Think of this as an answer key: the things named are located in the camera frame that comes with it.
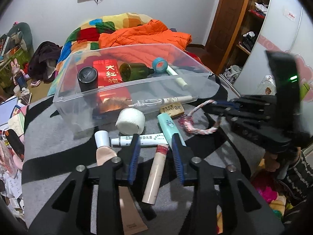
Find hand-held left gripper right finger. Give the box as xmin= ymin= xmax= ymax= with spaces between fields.
xmin=171 ymin=133 xmax=285 ymax=235

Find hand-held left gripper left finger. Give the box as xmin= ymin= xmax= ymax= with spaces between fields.
xmin=28 ymin=133 xmax=141 ymax=235

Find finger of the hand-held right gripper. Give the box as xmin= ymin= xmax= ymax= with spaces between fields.
xmin=226 ymin=114 xmax=290 ymax=147
xmin=208 ymin=95 xmax=279 ymax=118

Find slim beige tube red cap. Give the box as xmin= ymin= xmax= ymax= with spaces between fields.
xmin=142 ymin=144 xmax=170 ymax=205

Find beige cosmetic tube white cap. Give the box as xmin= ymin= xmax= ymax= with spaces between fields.
xmin=94 ymin=130 xmax=148 ymax=235

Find pink white braided rope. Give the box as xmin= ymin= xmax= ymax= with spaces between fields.
xmin=178 ymin=99 xmax=222 ymax=135

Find clear plastic storage box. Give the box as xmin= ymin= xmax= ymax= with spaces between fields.
xmin=52 ymin=43 xmax=213 ymax=134

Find red tea packet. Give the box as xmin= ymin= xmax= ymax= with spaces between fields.
xmin=93 ymin=59 xmax=132 ymax=110

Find dark green glass bottle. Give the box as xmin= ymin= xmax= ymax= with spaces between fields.
xmin=119 ymin=63 xmax=155 ymax=81

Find black cylindrical bottle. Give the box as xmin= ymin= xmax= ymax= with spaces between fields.
xmin=77 ymin=67 xmax=99 ymax=92

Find light blue tape roll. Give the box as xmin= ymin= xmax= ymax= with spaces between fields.
xmin=152 ymin=57 xmax=168 ymax=73

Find person's right forearm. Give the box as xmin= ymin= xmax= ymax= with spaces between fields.
xmin=281 ymin=149 xmax=313 ymax=223

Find person's right hand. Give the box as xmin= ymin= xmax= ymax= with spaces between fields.
xmin=265 ymin=152 xmax=301 ymax=179

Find white suitcase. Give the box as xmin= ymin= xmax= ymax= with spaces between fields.
xmin=257 ymin=75 xmax=278 ymax=97

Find white ointment tube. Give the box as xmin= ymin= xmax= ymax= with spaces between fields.
xmin=111 ymin=133 xmax=169 ymax=148

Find mint green tube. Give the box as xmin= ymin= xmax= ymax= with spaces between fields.
xmin=157 ymin=113 xmax=186 ymax=150

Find brown eraser pack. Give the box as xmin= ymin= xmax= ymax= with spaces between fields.
xmin=159 ymin=104 xmax=184 ymax=117

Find white sliding wardrobe door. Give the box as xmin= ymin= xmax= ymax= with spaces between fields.
xmin=232 ymin=0 xmax=313 ymax=101

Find long white tube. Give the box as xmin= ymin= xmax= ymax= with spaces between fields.
xmin=128 ymin=95 xmax=197 ymax=108

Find wooden wardrobe shelves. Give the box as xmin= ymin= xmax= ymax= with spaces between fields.
xmin=219 ymin=0 xmax=273 ymax=79

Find grey black patterned blanket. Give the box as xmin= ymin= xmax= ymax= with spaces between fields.
xmin=22 ymin=73 xmax=272 ymax=235

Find brown wooden door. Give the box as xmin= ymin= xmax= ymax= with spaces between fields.
xmin=205 ymin=0 xmax=253 ymax=75

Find black handheld device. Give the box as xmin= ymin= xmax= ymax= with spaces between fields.
xmin=6 ymin=128 xmax=25 ymax=162

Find orange puffy duvet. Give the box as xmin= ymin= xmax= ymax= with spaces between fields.
xmin=98 ymin=20 xmax=192 ymax=57

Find blue notebook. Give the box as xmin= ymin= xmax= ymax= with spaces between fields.
xmin=0 ymin=95 xmax=21 ymax=123

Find multicolour patchwork quilt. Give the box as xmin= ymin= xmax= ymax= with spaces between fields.
xmin=48 ymin=12 xmax=159 ymax=96

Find dark clothes pile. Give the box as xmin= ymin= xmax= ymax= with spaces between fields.
xmin=27 ymin=42 xmax=62 ymax=83

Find pink rabbit toy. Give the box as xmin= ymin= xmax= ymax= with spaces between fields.
xmin=10 ymin=59 xmax=28 ymax=90

